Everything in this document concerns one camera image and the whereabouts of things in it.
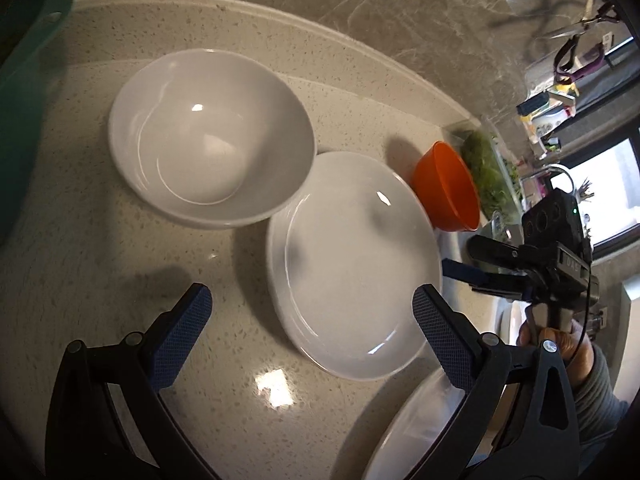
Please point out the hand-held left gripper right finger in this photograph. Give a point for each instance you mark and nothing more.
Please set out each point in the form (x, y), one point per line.
(440, 335)

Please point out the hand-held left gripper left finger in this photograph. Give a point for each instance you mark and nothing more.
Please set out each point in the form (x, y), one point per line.
(182, 335)

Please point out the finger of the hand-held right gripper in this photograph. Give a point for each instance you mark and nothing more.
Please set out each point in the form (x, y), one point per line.
(465, 272)
(492, 250)

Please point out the orange bowl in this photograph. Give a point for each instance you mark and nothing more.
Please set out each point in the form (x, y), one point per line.
(452, 185)

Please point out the white plate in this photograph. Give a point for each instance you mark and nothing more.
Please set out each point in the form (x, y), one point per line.
(425, 425)
(350, 270)

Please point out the large white bowl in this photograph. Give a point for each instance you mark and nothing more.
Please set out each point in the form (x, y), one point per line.
(210, 135)

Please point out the person's right hand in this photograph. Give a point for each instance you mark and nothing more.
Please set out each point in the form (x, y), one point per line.
(560, 347)

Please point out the clear container of green vegetables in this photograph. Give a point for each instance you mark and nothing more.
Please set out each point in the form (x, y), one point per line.
(487, 175)

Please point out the window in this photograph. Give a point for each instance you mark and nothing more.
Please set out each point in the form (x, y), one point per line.
(612, 185)

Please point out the blue and yellow sponge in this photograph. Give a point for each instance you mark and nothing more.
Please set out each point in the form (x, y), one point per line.
(532, 105)

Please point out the green plastic colander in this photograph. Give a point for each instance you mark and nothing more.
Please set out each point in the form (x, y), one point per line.
(25, 110)

